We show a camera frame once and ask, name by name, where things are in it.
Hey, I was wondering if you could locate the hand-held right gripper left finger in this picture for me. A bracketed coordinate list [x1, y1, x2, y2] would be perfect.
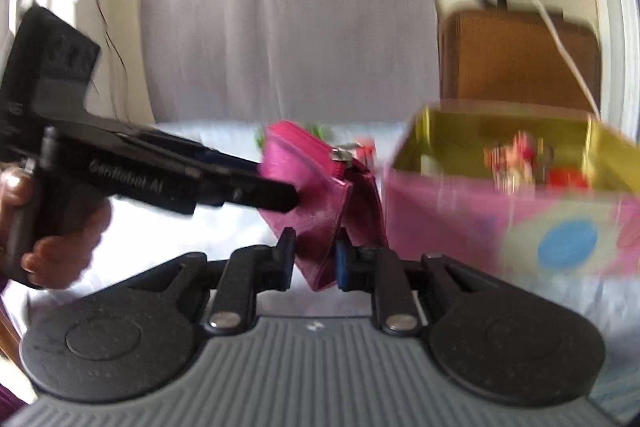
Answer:
[127, 227, 297, 335]

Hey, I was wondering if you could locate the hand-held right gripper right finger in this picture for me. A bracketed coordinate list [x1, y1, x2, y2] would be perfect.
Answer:
[335, 229, 501, 335]

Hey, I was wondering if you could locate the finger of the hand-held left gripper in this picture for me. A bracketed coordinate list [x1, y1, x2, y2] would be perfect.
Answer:
[195, 147, 264, 178]
[199, 171, 301, 214]

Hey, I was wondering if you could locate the magenta wallet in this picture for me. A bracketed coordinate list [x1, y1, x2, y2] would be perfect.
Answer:
[260, 120, 388, 292]

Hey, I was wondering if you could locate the pink cardboard box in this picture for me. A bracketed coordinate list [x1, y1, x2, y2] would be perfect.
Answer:
[382, 105, 640, 280]

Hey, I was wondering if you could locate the pirate toy figurine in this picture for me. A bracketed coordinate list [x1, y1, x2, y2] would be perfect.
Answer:
[485, 132, 541, 195]

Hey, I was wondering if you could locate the red cigarette box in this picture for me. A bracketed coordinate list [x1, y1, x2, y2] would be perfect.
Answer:
[547, 168, 590, 190]

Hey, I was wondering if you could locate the person's left hand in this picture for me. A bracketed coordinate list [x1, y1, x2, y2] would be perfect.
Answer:
[0, 169, 113, 287]

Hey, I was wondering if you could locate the green toy piece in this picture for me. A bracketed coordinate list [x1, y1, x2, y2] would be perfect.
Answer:
[254, 122, 328, 148]

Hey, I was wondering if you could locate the blue striped bedsheet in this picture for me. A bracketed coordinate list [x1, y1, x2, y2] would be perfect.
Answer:
[10, 119, 640, 408]

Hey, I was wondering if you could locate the grey upholstered headboard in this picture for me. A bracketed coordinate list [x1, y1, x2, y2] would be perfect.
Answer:
[137, 0, 441, 125]

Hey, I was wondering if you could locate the wooden chair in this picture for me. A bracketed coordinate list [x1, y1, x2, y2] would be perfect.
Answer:
[439, 9, 602, 112]

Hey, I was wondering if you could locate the purple clothing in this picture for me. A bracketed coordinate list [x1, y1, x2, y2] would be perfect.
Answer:
[0, 382, 30, 414]

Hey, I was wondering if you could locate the black wall cable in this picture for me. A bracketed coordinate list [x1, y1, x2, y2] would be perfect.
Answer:
[79, 0, 132, 118]

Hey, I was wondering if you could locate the white cable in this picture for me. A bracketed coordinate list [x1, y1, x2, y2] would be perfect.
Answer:
[479, 0, 602, 118]

